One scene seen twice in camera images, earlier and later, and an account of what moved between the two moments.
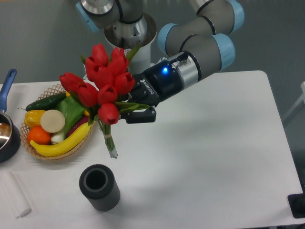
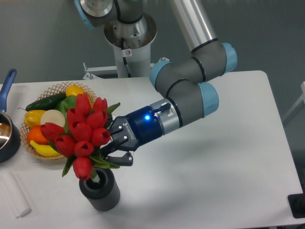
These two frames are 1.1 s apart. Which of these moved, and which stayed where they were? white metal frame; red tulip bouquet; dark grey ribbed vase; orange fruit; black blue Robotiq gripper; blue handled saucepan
Moved: red tulip bouquet; black blue Robotiq gripper
Stayed: blue handled saucepan; white metal frame; orange fruit; dark grey ribbed vase
